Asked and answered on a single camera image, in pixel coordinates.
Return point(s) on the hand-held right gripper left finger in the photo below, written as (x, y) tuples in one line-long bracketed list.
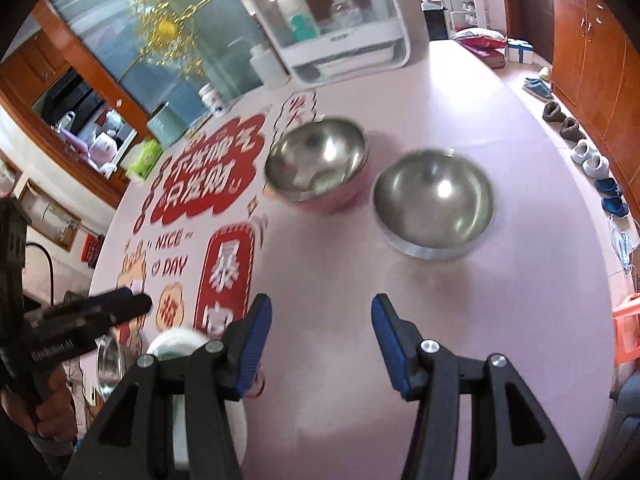
[(257, 340)]

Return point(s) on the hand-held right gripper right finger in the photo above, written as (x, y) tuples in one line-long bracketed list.
[(387, 340)]

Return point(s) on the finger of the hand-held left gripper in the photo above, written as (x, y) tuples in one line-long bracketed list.
[(130, 304)]

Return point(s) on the white plate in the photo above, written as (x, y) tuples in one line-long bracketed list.
[(177, 340)]

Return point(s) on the flat-bottomed steel bowl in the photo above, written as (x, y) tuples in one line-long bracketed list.
[(110, 365)]

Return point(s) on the round steel bowl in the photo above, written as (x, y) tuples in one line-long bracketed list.
[(435, 205)]

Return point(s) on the pink steel-lined bowl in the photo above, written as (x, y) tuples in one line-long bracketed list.
[(315, 160)]

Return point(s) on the person's left forearm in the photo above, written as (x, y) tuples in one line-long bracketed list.
[(25, 460)]

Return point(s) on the person's left hand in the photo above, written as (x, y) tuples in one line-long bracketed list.
[(60, 410)]

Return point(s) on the green tissue pack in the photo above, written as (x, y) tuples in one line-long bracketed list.
[(145, 160)]

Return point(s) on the wooden kitchen cabinet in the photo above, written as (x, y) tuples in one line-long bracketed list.
[(75, 160)]

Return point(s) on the teal canister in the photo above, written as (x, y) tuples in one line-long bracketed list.
[(170, 125)]

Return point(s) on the white pill bottle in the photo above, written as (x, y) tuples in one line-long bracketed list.
[(212, 100)]

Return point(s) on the black microwave oven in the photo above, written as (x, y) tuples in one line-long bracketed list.
[(60, 95)]

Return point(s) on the printed pink tablecloth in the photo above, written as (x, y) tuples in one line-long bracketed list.
[(525, 160)]

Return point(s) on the orange plastic stool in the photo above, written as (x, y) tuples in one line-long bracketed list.
[(627, 330)]

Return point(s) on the white face mask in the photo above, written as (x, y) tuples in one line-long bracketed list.
[(625, 247)]

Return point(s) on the blue shoe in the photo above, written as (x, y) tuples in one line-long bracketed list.
[(615, 205), (608, 186)]

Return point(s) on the white shoe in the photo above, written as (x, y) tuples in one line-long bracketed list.
[(596, 166), (582, 151)]

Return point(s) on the clear squeeze bottle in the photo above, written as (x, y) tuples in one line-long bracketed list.
[(267, 67)]

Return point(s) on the gold decorative branch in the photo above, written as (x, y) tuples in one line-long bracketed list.
[(165, 30)]

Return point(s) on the brown boot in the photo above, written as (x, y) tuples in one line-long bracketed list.
[(553, 111), (570, 130)]

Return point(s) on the white storage box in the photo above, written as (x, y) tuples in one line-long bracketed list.
[(350, 55)]

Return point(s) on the blue slippers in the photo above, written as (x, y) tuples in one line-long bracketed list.
[(537, 88)]

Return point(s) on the red boxes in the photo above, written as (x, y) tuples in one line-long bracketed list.
[(480, 47)]

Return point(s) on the white gift box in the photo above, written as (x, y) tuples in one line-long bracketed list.
[(521, 51)]

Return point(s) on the green and white bottle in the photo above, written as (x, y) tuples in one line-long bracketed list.
[(297, 15)]

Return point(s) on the clear plastic bottle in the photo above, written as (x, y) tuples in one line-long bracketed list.
[(344, 7)]

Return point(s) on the red wall ornament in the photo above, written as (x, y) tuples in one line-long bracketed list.
[(91, 249)]

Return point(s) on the wooden wall cabinet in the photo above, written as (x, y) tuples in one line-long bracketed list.
[(600, 70)]

